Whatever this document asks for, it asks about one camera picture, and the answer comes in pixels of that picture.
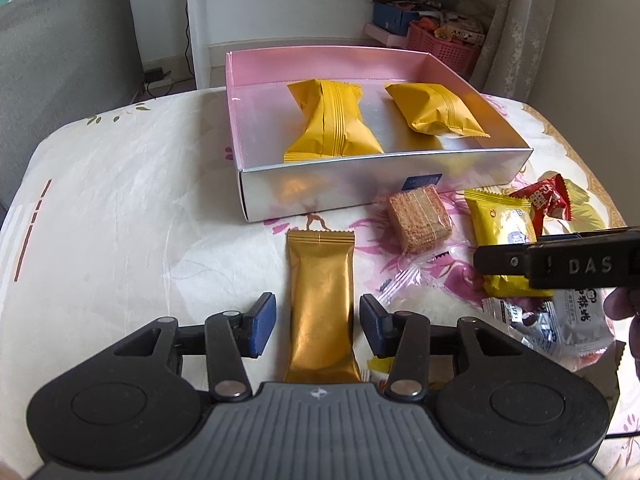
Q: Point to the clear wrapped wafer biscuit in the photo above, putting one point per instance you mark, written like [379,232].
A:
[417,220]

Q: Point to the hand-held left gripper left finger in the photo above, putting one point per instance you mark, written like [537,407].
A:
[263,322]

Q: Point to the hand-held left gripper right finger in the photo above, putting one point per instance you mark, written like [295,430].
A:
[372,327]

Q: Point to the red snack packet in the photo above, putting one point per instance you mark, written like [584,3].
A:
[542,200]

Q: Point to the blue box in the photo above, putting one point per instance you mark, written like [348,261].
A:
[392,17]

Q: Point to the light patterned curtain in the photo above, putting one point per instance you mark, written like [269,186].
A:
[520,25]

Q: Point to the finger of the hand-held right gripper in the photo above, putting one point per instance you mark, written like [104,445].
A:
[575,265]

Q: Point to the large yellow ridged snack packet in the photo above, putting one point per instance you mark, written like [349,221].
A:
[325,120]
[435,107]

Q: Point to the small yellow snack packet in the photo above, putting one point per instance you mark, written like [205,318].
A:
[502,220]

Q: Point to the grey sofa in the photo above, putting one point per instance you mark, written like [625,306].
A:
[60,60]

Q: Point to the gold bar snack packet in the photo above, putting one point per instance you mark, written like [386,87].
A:
[320,300]

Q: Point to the orange white snack packet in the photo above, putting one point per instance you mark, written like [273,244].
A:
[440,375]

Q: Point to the white bookshelf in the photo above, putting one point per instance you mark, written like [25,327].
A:
[280,5]

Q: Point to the pile of packets in basket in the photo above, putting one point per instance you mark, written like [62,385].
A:
[450,25]

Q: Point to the pink and silver cardboard box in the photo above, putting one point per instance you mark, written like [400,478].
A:
[385,125]

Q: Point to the person's right hand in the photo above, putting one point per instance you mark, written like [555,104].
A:
[620,305]

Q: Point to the pink plastic basket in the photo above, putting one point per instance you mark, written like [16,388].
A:
[440,50]

